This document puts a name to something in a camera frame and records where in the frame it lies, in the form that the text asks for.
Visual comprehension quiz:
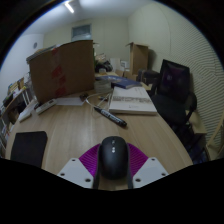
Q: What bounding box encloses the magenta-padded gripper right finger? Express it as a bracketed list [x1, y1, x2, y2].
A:
[126, 143, 170, 190]

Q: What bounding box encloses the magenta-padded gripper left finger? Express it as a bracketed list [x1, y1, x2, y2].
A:
[56, 143, 103, 190]

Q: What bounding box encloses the black computer mouse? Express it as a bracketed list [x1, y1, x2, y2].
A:
[98, 135, 131, 181]

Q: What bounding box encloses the black mouse pad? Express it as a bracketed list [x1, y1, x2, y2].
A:
[9, 130, 48, 169]

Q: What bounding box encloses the black marker pen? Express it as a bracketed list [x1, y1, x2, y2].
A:
[93, 105, 128, 128]

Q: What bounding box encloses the small wooden stool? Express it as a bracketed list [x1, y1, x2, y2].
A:
[188, 109, 208, 136]

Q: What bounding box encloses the white paper sheet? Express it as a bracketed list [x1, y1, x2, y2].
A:
[54, 96, 86, 107]

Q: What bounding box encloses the white book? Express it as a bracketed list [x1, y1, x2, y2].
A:
[108, 85, 158, 116]

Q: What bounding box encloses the long white remote control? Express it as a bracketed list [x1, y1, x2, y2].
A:
[17, 101, 39, 123]

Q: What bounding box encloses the black office chair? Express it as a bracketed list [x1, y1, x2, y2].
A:
[151, 59, 198, 134]

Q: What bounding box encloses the clear plastic container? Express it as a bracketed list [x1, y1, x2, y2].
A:
[94, 79, 113, 94]

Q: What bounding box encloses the cluttered shelf unit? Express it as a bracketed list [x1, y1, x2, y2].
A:
[0, 77, 34, 158]

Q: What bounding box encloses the large brown cardboard box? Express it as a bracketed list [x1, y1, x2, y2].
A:
[28, 39, 96, 104]

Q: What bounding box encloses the tall brown cardboard box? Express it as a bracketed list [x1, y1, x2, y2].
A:
[128, 42, 150, 76]

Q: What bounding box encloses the grey door with window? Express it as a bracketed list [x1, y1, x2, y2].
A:
[70, 23, 93, 42]

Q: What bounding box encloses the ceiling tube light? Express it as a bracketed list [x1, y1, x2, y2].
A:
[63, 0, 76, 14]

